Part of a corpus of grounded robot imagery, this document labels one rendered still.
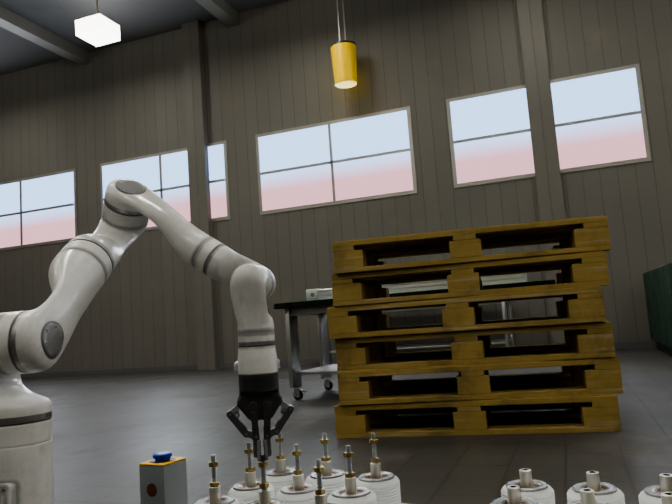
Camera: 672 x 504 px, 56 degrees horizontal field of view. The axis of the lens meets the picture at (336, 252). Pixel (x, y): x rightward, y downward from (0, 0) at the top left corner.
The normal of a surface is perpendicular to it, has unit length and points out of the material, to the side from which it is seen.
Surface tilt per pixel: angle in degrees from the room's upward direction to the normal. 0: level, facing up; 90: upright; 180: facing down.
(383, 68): 90
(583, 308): 90
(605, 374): 90
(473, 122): 90
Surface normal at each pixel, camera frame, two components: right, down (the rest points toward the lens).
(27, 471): 0.64, -0.13
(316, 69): -0.34, -0.07
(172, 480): 0.88, -0.11
